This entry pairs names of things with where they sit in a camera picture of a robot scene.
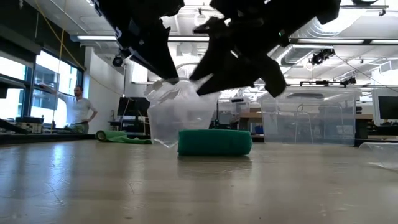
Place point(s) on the light green elastic bandage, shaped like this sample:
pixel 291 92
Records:
pixel 118 137

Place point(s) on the clear plastic lidded container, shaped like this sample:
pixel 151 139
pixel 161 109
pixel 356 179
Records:
pixel 311 115

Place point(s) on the black dome ceiling camera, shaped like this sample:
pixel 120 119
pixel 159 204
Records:
pixel 117 61

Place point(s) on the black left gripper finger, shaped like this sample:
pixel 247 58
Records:
pixel 158 56

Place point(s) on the person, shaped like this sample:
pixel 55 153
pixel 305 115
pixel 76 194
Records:
pixel 77 109

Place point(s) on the large window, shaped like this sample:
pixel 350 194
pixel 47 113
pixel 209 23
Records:
pixel 46 93

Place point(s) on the flat clear plastic bag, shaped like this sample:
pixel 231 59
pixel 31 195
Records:
pixel 382 154

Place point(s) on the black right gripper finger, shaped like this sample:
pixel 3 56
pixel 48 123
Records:
pixel 236 74
pixel 214 59

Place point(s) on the teal elastic bandage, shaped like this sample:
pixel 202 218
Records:
pixel 214 143

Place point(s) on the clear plastic bag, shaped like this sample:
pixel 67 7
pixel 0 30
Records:
pixel 180 109
pixel 382 154

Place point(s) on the wooden workbench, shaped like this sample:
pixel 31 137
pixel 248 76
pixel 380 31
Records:
pixel 248 116

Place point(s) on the long ceiling light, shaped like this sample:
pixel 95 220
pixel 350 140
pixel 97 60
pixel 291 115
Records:
pixel 96 37

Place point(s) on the white round ceiling lamp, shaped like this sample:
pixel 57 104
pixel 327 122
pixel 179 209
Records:
pixel 199 17

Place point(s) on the black computer monitor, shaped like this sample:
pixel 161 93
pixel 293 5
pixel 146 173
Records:
pixel 133 106
pixel 388 107

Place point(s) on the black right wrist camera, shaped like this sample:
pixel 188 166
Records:
pixel 272 77

